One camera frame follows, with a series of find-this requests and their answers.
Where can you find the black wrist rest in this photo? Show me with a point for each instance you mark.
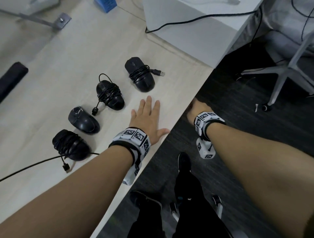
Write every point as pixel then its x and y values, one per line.
pixel 11 78

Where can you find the blue box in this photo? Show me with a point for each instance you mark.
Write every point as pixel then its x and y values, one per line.
pixel 105 5

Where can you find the person's left little finger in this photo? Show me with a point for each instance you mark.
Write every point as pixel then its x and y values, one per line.
pixel 134 115

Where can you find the person's black trousers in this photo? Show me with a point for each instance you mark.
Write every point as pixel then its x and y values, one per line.
pixel 193 210

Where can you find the person's right hand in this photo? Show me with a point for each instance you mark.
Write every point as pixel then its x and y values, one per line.
pixel 197 107

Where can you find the black mouse with plug showing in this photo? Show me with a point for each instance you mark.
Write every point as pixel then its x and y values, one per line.
pixel 139 73

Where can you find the person's left forearm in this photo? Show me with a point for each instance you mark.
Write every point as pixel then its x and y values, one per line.
pixel 73 191

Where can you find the white office chair base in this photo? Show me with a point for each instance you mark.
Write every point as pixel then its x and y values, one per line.
pixel 287 71

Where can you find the grey metal stand foot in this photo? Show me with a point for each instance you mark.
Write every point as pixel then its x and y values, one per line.
pixel 46 20

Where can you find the person's left middle finger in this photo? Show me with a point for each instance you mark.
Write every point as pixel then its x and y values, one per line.
pixel 148 105

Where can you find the right wrist camera marker band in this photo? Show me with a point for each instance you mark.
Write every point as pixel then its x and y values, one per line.
pixel 202 122

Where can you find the person's left hand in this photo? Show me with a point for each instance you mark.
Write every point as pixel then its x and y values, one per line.
pixel 144 122

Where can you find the white cabinet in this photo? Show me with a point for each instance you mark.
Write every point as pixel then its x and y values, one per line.
pixel 196 29

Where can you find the left wrist camera marker band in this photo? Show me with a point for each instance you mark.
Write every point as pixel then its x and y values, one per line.
pixel 135 137

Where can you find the wrist camera marker band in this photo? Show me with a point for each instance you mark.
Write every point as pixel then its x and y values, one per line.
pixel 202 122
pixel 135 137

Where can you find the person's right forearm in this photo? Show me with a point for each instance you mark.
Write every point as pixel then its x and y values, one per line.
pixel 260 171

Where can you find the person's black shoe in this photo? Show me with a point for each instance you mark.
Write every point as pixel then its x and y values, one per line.
pixel 184 163
pixel 143 198

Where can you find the person's left thumb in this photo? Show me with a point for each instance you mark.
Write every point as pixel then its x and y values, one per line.
pixel 163 133

